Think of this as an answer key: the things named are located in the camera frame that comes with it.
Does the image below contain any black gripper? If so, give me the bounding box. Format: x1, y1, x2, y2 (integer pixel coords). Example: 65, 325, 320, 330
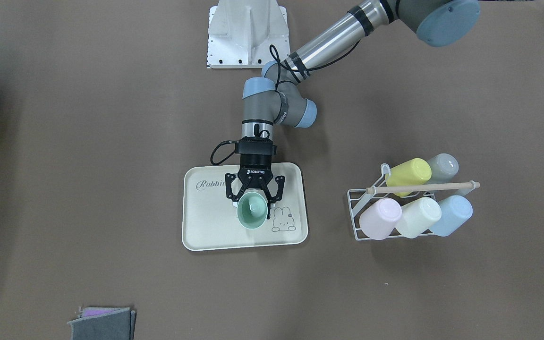
225, 153, 286, 220

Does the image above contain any green plastic cup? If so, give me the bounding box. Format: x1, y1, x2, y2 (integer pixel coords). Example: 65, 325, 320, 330
236, 191, 269, 230

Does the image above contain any white rabbit print tray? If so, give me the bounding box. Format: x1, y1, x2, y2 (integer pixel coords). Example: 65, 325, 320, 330
183, 163, 308, 251

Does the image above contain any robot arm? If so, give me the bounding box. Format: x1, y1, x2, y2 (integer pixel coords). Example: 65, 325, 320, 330
220, 0, 481, 218

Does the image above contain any pink plastic cup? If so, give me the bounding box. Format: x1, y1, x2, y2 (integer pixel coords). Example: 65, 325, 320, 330
359, 198, 402, 240

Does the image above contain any yellow plastic cup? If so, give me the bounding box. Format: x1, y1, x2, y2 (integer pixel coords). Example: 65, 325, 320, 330
385, 158, 432, 187

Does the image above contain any cream white plastic cup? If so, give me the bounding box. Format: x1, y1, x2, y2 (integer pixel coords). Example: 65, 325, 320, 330
395, 196, 442, 239

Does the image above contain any grey translucent plastic cup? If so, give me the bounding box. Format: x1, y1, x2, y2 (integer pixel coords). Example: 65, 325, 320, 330
426, 153, 459, 185

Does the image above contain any light blue plastic cup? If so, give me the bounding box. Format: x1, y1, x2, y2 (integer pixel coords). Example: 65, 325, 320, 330
429, 195, 473, 237

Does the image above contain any folded grey cloth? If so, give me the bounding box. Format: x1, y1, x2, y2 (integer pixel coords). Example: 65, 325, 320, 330
67, 307, 136, 340

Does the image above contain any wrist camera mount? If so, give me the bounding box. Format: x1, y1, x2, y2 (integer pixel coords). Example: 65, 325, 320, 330
234, 137, 277, 156

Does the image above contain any white wire cup rack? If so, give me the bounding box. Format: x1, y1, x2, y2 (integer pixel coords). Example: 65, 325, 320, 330
346, 163, 481, 241

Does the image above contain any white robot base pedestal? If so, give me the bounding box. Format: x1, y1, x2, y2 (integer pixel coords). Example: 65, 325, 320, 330
206, 0, 291, 69

